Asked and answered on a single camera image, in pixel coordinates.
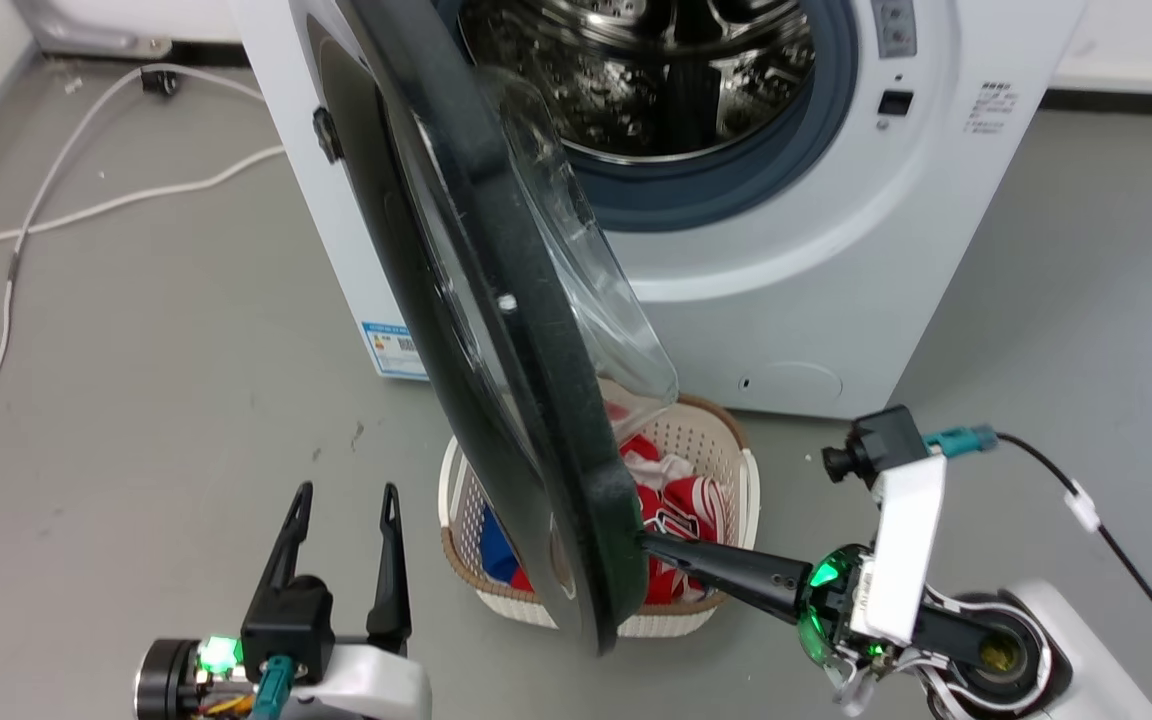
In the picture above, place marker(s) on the red and white garment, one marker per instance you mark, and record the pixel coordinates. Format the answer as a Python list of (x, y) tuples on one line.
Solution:
[(681, 505)]

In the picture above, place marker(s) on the white front-load washing machine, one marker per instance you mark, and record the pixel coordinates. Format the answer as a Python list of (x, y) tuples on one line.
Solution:
[(836, 250)]

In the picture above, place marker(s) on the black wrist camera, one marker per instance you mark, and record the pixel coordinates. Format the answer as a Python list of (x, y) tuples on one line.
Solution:
[(876, 445), (288, 625)]

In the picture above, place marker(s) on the white right camera bracket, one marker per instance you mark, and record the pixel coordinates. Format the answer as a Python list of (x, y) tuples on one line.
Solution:
[(906, 550)]

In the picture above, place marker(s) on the stainless steel washer drum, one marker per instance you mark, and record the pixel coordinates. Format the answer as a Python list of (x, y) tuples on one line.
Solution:
[(656, 75)]

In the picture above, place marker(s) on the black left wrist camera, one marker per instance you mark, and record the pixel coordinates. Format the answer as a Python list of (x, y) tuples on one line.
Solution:
[(288, 625)]

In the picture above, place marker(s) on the white left camera bracket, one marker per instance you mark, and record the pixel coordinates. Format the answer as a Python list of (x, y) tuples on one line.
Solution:
[(376, 685)]

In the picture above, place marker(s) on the black glass washing machine door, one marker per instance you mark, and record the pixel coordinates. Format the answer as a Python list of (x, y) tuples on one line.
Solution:
[(496, 300)]

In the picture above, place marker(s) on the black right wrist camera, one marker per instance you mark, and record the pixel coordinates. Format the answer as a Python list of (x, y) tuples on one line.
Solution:
[(876, 445)]

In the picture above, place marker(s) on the white brown-rimmed laundry basket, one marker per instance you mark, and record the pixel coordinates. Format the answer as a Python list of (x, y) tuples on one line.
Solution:
[(716, 450)]

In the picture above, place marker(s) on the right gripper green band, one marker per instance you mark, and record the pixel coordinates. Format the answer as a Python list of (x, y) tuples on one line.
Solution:
[(836, 600)]

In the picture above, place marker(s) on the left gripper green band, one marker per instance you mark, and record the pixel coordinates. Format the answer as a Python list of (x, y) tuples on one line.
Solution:
[(186, 678)]

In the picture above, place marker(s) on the white grey appliance base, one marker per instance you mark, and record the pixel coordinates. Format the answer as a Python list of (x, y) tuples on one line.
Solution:
[(116, 25)]

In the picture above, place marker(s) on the blue cloth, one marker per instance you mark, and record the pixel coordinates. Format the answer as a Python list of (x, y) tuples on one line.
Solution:
[(496, 555)]

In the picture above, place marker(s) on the white camera bracket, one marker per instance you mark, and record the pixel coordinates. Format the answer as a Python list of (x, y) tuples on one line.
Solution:
[(376, 685), (906, 550)]

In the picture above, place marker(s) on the blue energy label sticker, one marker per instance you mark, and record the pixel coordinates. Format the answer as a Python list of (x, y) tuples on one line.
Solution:
[(391, 350)]

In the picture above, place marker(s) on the grey rubber door gasket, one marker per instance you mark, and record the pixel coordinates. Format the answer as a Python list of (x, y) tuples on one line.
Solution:
[(786, 140)]

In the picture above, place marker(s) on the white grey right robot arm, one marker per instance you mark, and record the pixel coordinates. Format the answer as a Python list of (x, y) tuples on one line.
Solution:
[(1036, 650)]

